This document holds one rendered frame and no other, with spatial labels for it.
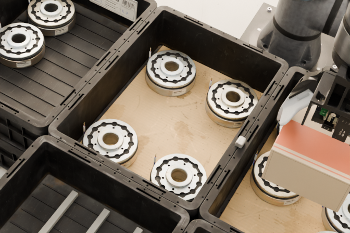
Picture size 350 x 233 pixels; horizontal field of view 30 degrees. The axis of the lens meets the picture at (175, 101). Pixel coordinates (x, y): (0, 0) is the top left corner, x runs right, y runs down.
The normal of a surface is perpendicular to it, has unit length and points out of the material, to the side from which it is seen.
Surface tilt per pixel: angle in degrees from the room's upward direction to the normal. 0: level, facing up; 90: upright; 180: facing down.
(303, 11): 86
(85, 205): 0
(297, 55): 70
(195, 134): 0
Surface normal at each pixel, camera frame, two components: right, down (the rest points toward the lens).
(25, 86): 0.09, -0.63
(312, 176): -0.44, 0.67
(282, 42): -0.56, 0.29
